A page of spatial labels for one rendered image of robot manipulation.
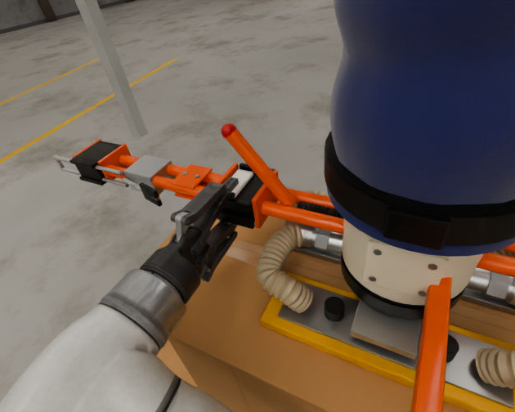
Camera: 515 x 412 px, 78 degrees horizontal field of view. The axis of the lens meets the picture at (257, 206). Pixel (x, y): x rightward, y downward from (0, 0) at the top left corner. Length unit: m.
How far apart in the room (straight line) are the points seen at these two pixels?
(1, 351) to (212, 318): 1.87
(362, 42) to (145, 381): 0.36
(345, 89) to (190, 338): 0.41
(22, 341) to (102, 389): 1.94
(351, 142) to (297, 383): 0.32
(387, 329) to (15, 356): 2.02
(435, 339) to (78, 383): 0.33
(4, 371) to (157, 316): 1.88
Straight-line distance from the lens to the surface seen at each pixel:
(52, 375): 0.37
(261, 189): 0.49
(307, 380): 0.49
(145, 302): 0.38
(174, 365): 1.14
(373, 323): 0.47
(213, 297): 0.56
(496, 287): 0.51
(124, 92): 3.60
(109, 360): 0.37
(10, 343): 2.33
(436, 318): 0.39
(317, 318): 0.50
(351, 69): 0.31
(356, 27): 0.28
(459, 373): 0.50
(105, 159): 0.71
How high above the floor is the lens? 1.53
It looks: 40 degrees down
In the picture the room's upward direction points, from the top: 9 degrees counter-clockwise
